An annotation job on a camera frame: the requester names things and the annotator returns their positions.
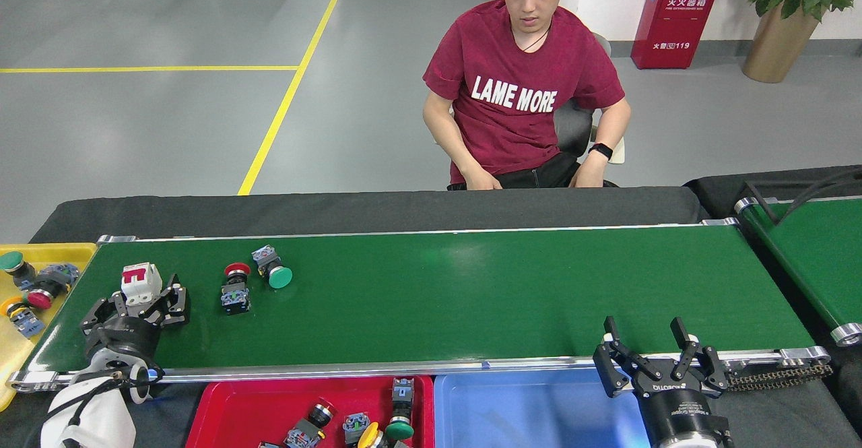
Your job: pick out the large black table cover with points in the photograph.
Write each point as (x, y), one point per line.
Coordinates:
(202, 215)

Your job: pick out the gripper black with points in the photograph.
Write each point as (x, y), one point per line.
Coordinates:
(124, 340)
(677, 411)

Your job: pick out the short green conveyor belt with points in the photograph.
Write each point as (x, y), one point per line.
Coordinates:
(821, 259)

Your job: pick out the person's left forearm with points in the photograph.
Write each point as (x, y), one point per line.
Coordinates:
(616, 128)

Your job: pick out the blue plastic tray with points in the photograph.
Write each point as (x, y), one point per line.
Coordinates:
(525, 414)

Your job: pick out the person's right hand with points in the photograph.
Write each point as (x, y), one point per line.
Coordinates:
(481, 180)

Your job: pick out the person's right forearm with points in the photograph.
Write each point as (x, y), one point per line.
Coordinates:
(448, 145)

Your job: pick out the yellow plastic tray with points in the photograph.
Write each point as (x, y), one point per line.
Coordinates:
(8, 360)

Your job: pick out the white breaker with red lever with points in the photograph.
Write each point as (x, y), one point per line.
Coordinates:
(141, 283)

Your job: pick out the red fire extinguisher box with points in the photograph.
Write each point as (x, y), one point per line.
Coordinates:
(677, 23)

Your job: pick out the red plastic tray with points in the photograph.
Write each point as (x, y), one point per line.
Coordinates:
(236, 407)

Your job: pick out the small black table cover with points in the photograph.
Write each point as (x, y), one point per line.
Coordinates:
(714, 188)

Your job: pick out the person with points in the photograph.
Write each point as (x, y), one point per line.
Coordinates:
(518, 57)

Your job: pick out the yellow push button switch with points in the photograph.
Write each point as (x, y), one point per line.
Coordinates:
(372, 438)
(30, 325)

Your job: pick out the long green conveyor belt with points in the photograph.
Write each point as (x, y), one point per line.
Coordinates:
(471, 293)

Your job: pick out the black wrist watch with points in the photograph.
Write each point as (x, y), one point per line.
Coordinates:
(601, 151)

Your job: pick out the potted plant in gold pot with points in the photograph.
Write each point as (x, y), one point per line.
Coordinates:
(778, 50)

